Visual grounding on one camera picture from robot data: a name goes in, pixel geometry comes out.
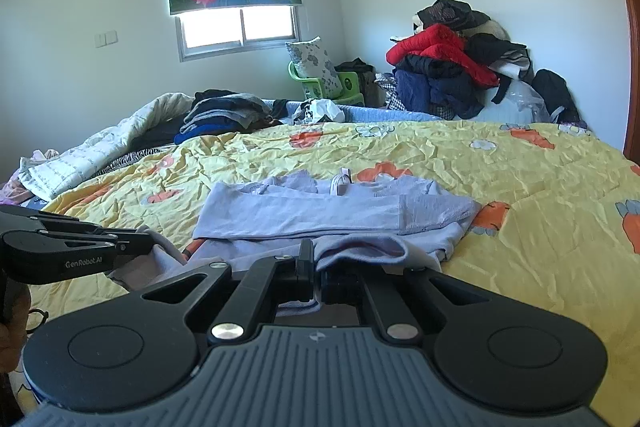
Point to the stack of folded dark clothes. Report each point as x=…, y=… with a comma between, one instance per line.
x=225, y=114

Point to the clear plastic bag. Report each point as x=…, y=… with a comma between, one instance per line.
x=515, y=104

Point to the white quilted blanket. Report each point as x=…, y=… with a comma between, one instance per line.
x=100, y=147

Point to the light purple long-sleeve shirt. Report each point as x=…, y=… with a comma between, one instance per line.
x=300, y=212

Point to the white wall switch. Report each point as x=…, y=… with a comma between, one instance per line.
x=107, y=39

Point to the dark cloth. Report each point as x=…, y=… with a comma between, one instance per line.
x=355, y=67

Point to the window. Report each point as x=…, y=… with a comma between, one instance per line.
x=235, y=27

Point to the black and white garment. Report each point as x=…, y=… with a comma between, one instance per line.
x=495, y=52

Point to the crumpled white plastic bag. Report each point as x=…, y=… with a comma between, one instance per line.
x=320, y=112

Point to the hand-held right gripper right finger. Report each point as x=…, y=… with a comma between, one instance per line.
x=375, y=302

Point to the black backpack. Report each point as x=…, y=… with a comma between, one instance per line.
x=555, y=94

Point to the navy padded jacket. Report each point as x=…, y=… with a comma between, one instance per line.
x=415, y=92

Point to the beige fleece garment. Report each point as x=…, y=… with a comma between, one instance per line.
x=492, y=29

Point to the person's left hand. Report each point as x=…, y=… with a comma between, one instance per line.
x=12, y=342

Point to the red padded jacket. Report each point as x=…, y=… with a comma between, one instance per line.
x=435, y=44

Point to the brown wooden door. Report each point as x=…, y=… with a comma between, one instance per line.
x=627, y=32

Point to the black white striped cloth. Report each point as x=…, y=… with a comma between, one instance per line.
x=130, y=159

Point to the pink cloth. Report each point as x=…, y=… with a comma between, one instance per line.
x=15, y=192

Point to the blue mattress pad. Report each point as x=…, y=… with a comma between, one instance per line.
x=390, y=113

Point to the yellow printed quilt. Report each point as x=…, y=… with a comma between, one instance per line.
x=525, y=217

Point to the checkered cloth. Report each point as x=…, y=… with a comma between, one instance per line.
x=387, y=92

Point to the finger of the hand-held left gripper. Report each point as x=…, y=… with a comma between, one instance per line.
x=30, y=219
x=135, y=242

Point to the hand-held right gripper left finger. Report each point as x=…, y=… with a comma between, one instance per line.
x=305, y=277

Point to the grey floral pillow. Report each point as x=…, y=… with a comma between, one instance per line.
x=312, y=62

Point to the black jacket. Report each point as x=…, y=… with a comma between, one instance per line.
x=450, y=12

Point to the green plastic chair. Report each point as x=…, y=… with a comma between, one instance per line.
x=350, y=82

